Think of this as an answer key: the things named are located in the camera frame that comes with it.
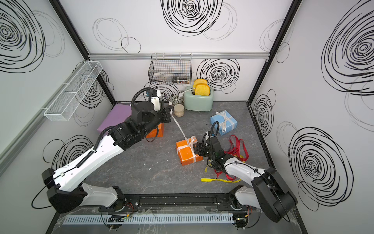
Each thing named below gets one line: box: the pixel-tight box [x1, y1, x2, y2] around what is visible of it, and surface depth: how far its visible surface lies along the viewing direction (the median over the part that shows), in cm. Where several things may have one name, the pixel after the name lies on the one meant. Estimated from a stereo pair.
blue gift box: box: [210, 109, 239, 137], surface depth 102 cm
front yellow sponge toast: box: [194, 82, 210, 97], surface depth 104 cm
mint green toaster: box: [183, 85, 215, 112], surface depth 108 cm
